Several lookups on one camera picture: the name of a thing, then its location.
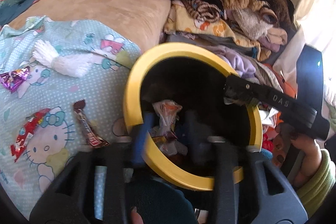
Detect right hand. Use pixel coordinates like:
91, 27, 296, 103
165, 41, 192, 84
290, 133, 322, 188

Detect light blue Hello Kitty sheet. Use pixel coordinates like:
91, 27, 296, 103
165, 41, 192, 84
1, 16, 141, 217

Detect left hand painted nails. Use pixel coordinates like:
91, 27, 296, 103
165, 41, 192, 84
130, 206, 143, 224

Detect red and white plastic bag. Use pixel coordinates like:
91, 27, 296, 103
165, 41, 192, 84
150, 100, 188, 157

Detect white yarn bundle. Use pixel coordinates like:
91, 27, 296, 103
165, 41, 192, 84
33, 40, 93, 78

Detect red white snack wrapper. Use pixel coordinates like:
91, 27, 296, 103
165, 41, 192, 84
10, 108, 50, 162

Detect purple foil wrapper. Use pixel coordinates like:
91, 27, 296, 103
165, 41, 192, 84
1, 66, 30, 93

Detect lilac fleece garment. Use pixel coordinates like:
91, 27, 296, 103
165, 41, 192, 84
203, 46, 256, 79

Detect beige bed cover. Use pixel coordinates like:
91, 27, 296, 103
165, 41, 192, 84
9, 0, 171, 52

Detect green right sleeve forearm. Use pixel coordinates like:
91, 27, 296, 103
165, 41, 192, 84
297, 149, 335, 218

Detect brown chocolate bar wrapper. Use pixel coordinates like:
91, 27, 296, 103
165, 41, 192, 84
73, 100, 109, 148

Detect yellow rimmed black trash bin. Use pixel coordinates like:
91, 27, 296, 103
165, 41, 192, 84
122, 41, 263, 192

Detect yellow cartoon blanket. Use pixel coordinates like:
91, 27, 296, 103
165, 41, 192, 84
163, 0, 271, 61

